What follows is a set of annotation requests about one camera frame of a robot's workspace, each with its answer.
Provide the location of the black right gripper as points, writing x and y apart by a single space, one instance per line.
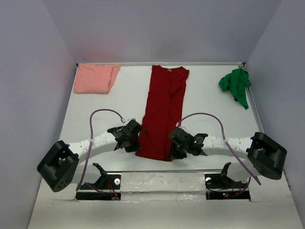
174 154

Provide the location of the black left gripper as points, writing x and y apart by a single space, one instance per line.
135 148

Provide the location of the red t-shirt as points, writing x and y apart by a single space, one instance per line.
163 110

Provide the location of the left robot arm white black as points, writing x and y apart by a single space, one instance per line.
64 163

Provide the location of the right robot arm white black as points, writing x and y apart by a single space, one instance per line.
258 155

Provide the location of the folded pink t-shirt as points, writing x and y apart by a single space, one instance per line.
95 79

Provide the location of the green t-shirt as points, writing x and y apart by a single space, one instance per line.
236 83

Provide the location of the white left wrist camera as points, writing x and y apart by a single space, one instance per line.
125 121

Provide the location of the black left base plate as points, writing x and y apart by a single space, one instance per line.
107 191

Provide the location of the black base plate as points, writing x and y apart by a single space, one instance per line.
223 188
107 191

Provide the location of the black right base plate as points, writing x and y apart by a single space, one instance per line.
223 188

